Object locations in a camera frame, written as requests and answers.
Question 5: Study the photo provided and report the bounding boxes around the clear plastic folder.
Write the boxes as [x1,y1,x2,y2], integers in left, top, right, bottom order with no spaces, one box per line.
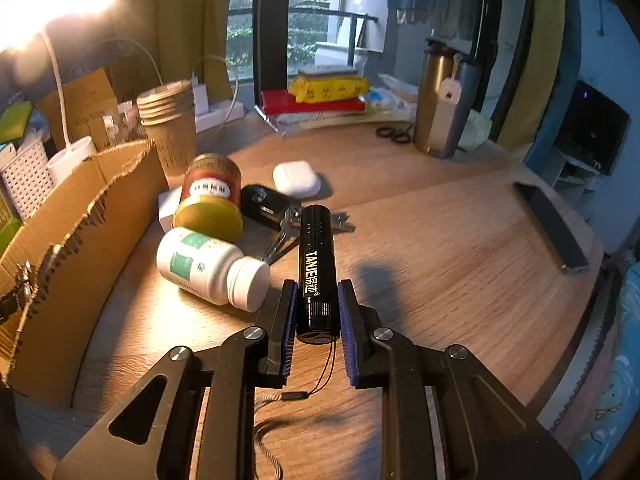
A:
[255,105,416,136]

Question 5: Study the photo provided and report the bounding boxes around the black smartphone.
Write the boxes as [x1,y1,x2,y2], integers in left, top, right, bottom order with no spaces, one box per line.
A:
[512,181,591,275]

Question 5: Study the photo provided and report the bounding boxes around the stack of brown paper cups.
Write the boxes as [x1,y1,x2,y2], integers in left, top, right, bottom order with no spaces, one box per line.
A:
[136,80,198,177]

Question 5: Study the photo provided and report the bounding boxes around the black window frame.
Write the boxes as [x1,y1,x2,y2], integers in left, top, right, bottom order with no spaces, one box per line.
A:
[252,0,291,93]

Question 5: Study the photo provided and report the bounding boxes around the white earbuds case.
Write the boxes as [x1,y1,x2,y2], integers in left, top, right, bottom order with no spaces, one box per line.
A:
[272,161,321,198]

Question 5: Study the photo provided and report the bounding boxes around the black balcony railing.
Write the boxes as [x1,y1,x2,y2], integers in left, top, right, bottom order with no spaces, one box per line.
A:
[227,5,378,53]

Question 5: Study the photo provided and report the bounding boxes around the black monitor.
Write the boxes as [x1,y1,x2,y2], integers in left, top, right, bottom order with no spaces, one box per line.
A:
[555,80,632,176]

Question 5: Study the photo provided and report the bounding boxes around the white power adapter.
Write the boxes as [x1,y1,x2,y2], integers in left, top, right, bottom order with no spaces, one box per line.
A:
[159,186,185,233]

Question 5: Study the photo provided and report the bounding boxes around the white plastic basket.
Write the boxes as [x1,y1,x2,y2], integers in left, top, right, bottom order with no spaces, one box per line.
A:
[0,135,56,221]

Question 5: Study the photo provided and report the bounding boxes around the yellow wet wipes pack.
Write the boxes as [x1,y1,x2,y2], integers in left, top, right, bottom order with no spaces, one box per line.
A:
[287,75,370,105]

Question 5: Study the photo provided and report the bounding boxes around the red jar with yellow lid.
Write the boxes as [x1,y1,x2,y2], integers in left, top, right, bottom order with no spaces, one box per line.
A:
[173,153,244,243]

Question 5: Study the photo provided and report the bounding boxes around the black flashlight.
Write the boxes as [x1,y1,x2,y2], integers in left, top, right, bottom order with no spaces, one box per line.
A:
[252,204,342,480]

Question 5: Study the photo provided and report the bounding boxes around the white plugged charger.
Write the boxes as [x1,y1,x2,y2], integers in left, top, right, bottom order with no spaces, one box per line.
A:
[191,80,211,116]

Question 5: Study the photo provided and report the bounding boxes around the black key fob with keys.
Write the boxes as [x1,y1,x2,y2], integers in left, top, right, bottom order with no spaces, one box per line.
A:
[241,184,357,265]

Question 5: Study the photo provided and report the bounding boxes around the clear printed bottle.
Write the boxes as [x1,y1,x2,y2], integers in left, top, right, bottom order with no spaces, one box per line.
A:
[102,102,146,148]

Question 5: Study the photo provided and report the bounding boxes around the white paper tag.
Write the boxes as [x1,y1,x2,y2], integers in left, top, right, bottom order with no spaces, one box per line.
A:
[437,52,463,103]

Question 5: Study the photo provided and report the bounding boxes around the green packet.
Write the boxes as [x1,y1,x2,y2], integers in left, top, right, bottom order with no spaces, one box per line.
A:
[0,101,33,143]

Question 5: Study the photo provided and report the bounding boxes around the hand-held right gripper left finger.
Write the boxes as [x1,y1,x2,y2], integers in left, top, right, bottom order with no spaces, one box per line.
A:
[52,280,301,480]

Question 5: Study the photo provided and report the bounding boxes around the pale green plastic bag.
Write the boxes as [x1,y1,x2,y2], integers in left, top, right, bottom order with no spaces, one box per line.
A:
[457,110,496,151]

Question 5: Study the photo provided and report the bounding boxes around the white charging cable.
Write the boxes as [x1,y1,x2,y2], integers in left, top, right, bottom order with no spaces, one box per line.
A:
[107,39,163,86]
[192,54,240,126]

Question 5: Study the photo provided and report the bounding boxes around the dark brown carton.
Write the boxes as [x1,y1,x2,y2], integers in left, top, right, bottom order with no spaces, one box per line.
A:
[102,55,151,106]

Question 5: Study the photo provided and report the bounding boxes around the torn cardboard box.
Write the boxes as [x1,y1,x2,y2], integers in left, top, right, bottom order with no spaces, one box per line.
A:
[0,140,171,411]

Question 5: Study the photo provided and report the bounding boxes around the red book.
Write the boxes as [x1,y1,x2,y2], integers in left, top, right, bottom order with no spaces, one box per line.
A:
[261,90,366,116]

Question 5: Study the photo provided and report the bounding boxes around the white pill bottle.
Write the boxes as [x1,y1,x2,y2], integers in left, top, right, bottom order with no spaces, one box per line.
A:
[156,227,271,313]

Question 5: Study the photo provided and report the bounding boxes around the black handled scissors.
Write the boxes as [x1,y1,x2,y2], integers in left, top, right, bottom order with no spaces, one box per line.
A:
[376,122,416,145]

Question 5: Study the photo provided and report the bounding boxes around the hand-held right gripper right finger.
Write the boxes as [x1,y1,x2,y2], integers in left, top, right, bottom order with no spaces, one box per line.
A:
[336,280,583,480]

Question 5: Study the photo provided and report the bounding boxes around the yellow green curtain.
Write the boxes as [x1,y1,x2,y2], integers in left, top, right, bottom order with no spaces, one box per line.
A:
[500,0,568,146]
[150,0,241,91]

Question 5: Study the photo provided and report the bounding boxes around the stainless steel tumbler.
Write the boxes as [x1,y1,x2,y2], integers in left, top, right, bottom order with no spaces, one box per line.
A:
[412,37,483,160]

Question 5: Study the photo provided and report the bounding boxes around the kraft paper carton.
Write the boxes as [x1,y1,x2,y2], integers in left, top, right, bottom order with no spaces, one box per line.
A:
[35,67,123,153]

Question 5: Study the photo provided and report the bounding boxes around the flat grey box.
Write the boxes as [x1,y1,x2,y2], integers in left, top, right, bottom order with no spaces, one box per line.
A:
[299,65,358,78]

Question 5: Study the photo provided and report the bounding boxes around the blue printed blanket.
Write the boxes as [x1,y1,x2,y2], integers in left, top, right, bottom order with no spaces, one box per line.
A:
[550,250,640,480]

